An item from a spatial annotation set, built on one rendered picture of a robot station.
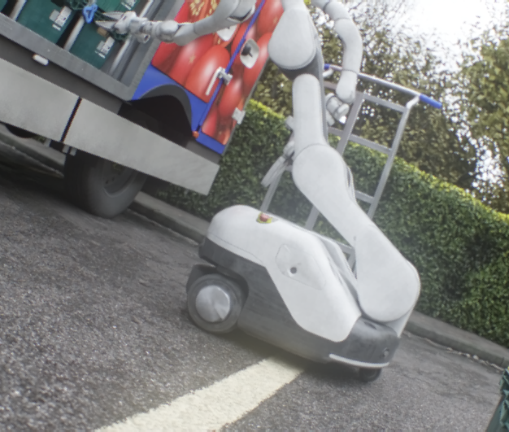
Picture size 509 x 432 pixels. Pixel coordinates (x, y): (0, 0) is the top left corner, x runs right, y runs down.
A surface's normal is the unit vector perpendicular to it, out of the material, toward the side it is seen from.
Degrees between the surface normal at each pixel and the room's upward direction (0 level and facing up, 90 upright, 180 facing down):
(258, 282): 90
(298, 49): 88
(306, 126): 90
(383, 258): 90
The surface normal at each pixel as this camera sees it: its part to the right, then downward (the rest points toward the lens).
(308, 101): -0.24, -0.09
